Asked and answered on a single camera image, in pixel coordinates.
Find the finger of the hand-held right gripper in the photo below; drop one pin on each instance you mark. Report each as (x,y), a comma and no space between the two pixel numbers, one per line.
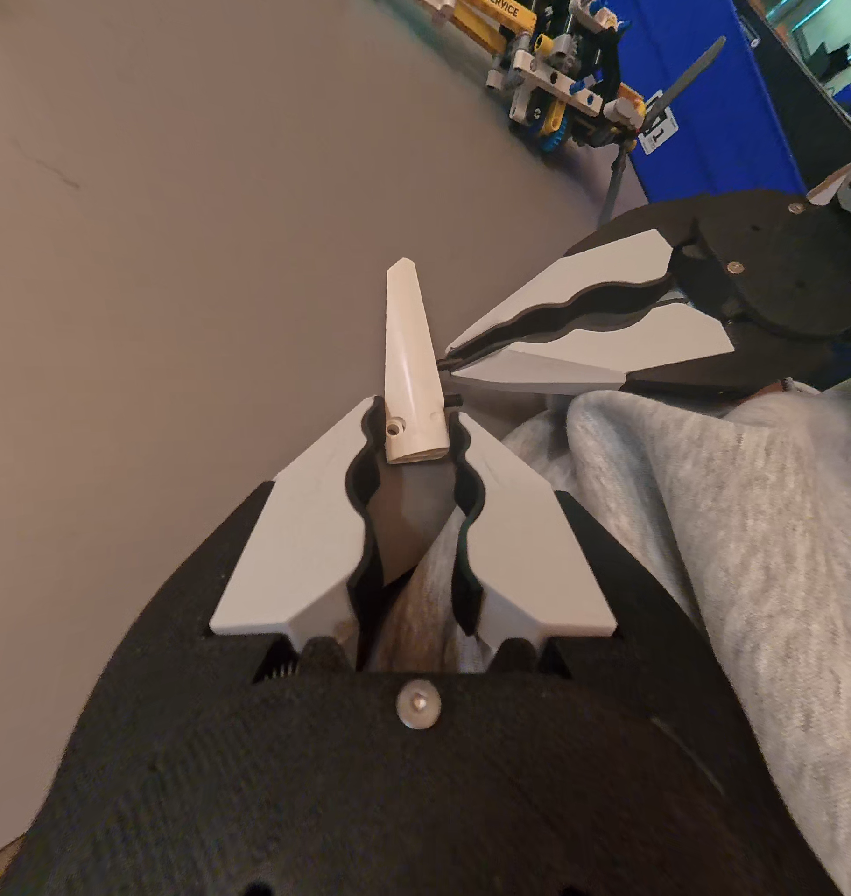
(607,350)
(586,269)

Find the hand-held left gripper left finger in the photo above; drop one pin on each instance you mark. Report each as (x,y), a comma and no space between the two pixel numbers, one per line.
(292,553)

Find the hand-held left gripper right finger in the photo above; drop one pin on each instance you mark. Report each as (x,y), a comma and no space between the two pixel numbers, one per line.
(537,560)

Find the white lego blade piece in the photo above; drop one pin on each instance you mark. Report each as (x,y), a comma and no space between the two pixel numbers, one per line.
(411,364)

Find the person's right forearm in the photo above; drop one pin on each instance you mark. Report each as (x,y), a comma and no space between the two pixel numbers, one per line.
(712,525)

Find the yellow lego vehicle model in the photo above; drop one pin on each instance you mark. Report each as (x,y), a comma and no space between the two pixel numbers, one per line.
(558,77)

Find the blue plastic bin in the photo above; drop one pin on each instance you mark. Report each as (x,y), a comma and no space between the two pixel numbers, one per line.
(737,133)

